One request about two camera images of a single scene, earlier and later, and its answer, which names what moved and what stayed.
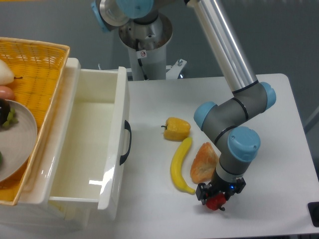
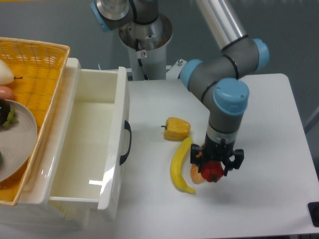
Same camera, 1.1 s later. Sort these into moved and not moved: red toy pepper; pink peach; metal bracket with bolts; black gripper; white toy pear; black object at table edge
Moved: red toy pepper; black gripper
Not moved: pink peach; metal bracket with bolts; white toy pear; black object at table edge
